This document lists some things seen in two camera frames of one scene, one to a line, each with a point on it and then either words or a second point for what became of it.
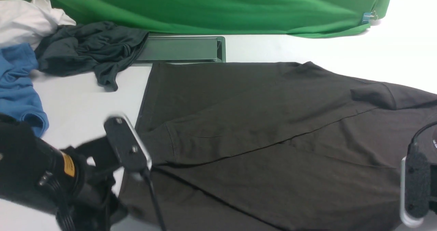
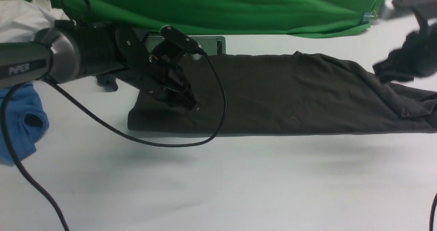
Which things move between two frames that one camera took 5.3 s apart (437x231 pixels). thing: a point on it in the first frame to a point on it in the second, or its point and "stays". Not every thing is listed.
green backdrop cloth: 319,11 stays
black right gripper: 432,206 to 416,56
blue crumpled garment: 18,99 stays
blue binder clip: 367,16 stays
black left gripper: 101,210 to 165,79
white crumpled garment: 21,21 stays
